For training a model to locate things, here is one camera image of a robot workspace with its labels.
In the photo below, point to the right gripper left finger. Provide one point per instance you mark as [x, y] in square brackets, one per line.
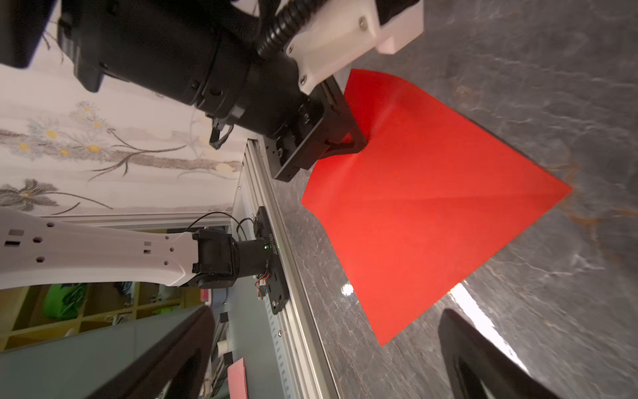
[175, 365]

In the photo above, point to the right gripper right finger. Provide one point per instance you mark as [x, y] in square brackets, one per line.
[477, 368]

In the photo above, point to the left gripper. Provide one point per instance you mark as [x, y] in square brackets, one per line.
[323, 126]

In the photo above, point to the red paper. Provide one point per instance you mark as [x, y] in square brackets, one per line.
[429, 200]

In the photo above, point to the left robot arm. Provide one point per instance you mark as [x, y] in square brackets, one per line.
[179, 50]

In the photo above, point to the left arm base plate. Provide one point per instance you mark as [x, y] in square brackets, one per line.
[272, 283]

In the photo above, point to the aluminium front rail frame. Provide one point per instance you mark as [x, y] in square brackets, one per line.
[85, 254]

